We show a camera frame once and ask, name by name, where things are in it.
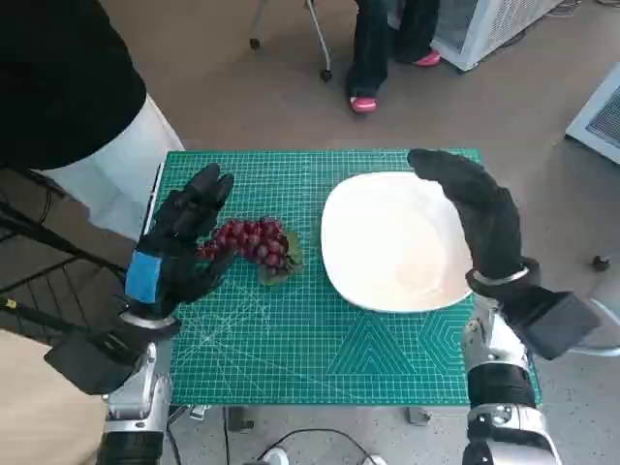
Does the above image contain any red toy grape bunch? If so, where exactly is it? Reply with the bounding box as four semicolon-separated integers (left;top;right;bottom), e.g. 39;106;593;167
196;217;304;287

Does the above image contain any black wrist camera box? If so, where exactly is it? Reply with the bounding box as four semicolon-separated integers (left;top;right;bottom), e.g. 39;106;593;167
503;285;605;362
43;324;151;396

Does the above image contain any white appliance with grille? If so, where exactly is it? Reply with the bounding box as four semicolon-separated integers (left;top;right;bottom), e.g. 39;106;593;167
564;62;620;166

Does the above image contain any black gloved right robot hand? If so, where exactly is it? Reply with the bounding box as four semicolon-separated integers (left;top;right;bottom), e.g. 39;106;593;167
408;148;528;282

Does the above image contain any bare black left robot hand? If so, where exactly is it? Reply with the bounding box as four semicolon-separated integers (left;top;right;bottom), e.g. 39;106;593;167
123;163;236;319

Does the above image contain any black metal rack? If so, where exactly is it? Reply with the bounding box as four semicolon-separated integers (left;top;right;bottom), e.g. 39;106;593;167
0;164;132;350

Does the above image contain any green cutting mat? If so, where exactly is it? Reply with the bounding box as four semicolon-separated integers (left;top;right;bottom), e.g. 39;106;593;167
162;148;543;406

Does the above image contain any grey chair base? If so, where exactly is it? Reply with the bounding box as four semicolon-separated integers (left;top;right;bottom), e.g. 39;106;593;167
580;273;620;359

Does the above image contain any white square plate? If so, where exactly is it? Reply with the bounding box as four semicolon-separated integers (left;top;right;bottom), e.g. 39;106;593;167
320;171;475;314

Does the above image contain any large white vented appliance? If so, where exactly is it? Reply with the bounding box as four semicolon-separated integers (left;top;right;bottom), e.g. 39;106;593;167
430;0;566;74

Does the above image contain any grey chair with casters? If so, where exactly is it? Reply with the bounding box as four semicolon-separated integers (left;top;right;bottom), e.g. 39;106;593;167
247;0;335;81

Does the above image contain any light wooden desk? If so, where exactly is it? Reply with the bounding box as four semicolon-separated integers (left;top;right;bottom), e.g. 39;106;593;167
0;328;110;465

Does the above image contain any black floor cable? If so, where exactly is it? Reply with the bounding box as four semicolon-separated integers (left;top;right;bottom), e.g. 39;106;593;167
256;427;369;465

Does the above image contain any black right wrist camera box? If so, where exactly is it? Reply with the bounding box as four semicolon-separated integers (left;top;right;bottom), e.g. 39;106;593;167
503;285;605;362

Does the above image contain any person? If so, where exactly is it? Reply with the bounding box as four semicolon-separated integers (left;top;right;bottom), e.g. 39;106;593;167
0;0;185;243
344;0;443;115

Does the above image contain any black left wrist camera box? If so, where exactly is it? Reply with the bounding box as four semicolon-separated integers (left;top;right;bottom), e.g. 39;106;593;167
43;324;151;396

